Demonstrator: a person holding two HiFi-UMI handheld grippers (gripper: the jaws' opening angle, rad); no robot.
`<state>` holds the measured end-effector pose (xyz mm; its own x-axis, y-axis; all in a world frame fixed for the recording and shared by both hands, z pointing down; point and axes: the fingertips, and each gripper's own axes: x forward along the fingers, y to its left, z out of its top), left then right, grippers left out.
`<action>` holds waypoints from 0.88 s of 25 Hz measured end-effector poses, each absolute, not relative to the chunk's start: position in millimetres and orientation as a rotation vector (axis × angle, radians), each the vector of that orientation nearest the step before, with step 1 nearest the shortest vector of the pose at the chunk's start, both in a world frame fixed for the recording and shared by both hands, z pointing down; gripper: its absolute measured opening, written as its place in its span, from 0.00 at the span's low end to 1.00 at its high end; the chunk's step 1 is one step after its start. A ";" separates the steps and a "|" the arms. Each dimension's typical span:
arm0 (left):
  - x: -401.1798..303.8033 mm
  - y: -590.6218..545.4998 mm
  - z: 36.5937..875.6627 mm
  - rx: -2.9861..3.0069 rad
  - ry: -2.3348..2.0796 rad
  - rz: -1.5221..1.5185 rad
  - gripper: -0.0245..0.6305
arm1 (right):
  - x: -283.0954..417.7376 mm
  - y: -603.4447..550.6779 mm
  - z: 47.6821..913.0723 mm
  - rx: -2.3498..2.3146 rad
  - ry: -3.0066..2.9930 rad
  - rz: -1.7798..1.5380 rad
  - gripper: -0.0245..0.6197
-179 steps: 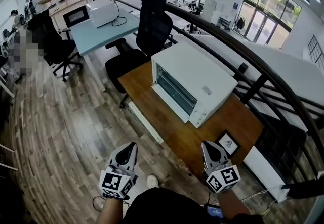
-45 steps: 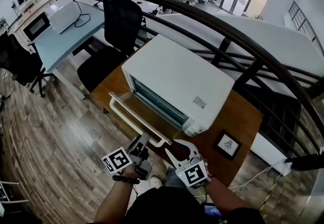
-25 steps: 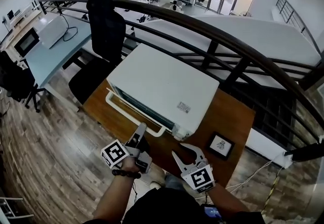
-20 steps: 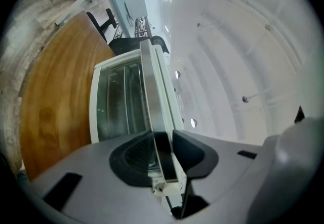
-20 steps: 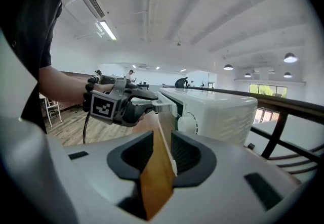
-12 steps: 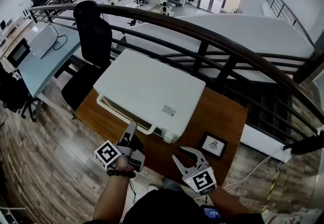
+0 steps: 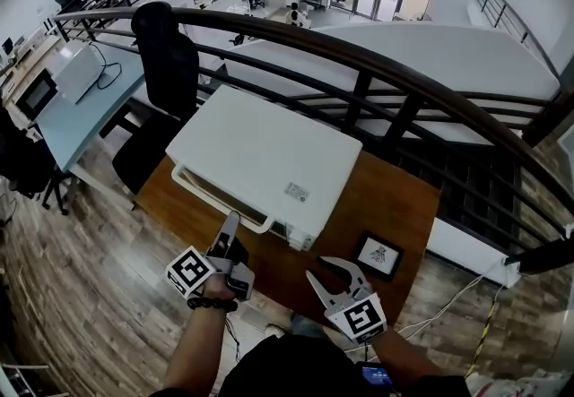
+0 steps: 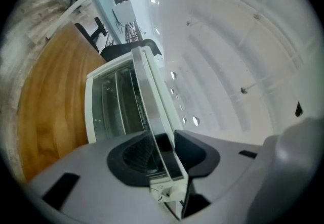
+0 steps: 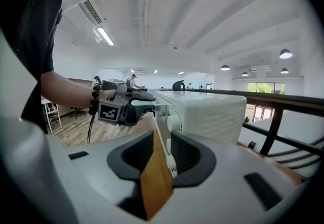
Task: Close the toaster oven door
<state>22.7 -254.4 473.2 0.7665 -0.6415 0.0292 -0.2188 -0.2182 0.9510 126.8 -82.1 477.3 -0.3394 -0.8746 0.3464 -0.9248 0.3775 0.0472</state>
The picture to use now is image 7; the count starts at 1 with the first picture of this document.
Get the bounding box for white toaster oven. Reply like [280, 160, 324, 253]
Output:
[164, 84, 363, 252]

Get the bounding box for person's left forearm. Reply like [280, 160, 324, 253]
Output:
[161, 305, 230, 395]

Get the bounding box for black office chair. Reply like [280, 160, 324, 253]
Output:
[110, 1, 201, 209]

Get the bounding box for black power cable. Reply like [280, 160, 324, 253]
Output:
[91, 41, 123, 91]

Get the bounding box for light blue desk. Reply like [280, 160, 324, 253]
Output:
[32, 43, 147, 213]

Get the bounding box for black bead bracelet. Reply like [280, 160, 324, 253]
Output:
[187, 295, 239, 312]

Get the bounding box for person's left hand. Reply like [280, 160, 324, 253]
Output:
[204, 273, 237, 301]

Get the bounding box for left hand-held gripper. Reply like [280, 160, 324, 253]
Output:
[165, 210, 256, 302]

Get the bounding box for white sack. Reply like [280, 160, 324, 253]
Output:
[465, 367, 574, 397]

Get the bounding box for person's black shirt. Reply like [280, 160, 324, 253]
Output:
[150, 334, 473, 397]

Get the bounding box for small white oven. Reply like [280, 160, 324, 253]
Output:
[53, 40, 108, 106]

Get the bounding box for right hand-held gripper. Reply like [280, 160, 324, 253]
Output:
[306, 255, 387, 345]

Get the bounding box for black microwave oven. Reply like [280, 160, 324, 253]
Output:
[14, 67, 60, 124]

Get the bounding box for thin black wires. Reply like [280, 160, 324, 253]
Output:
[225, 313, 244, 363]

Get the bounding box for black stair railing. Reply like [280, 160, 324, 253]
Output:
[473, 0, 561, 79]

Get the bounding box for white baseboard panel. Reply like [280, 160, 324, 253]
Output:
[424, 217, 524, 289]

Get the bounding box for white wire rack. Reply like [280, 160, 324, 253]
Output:
[0, 360, 69, 397]

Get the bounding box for black picture frame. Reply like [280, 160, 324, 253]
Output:
[352, 230, 405, 283]

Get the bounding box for device with blue screen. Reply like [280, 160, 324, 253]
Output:
[360, 360, 395, 388]

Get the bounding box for person's right forearm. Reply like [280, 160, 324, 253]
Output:
[370, 326, 452, 390]

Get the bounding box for white toaster oven door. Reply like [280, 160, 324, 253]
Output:
[171, 163, 275, 235]

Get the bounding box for white floor cable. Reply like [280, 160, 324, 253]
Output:
[394, 259, 510, 339]

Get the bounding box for black bag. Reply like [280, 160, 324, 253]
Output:
[0, 107, 58, 201]

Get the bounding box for person's jeans leg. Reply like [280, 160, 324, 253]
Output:
[290, 313, 326, 339]

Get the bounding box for yellow black striped cable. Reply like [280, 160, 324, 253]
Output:
[465, 291, 504, 379]

